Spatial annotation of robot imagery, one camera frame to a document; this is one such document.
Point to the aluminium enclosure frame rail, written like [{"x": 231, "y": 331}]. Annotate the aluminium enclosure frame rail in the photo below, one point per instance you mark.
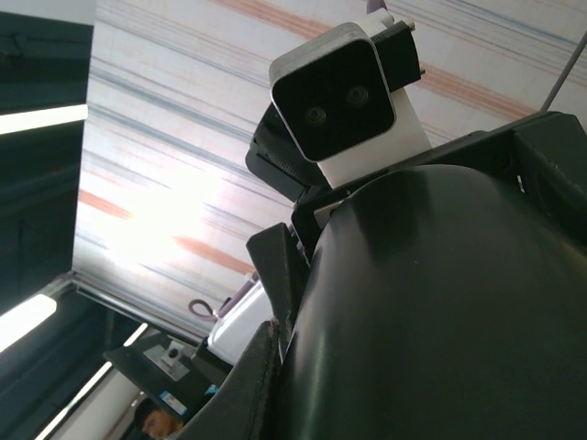
[{"x": 137, "y": 307}]

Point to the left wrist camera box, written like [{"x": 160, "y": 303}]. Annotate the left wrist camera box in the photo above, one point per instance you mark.
[{"x": 335, "y": 101}]

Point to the ceiling light strip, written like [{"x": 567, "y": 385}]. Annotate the ceiling light strip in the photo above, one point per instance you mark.
[
  {"x": 78, "y": 399},
  {"x": 41, "y": 120},
  {"x": 25, "y": 321}
]

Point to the white overhead camera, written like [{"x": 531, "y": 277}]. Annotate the white overhead camera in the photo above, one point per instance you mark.
[{"x": 173, "y": 357}]

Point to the person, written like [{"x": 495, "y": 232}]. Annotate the person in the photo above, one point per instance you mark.
[{"x": 156, "y": 419}]

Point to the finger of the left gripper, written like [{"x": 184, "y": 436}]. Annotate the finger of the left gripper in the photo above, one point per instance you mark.
[
  {"x": 280, "y": 275},
  {"x": 559, "y": 192}
]

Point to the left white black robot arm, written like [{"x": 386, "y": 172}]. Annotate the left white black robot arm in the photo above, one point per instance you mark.
[{"x": 238, "y": 321}]

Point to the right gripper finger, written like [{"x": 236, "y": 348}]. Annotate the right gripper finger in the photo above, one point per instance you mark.
[{"x": 247, "y": 389}]

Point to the black overhead mount plate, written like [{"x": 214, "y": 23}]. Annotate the black overhead mount plate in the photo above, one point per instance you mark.
[{"x": 137, "y": 366}]

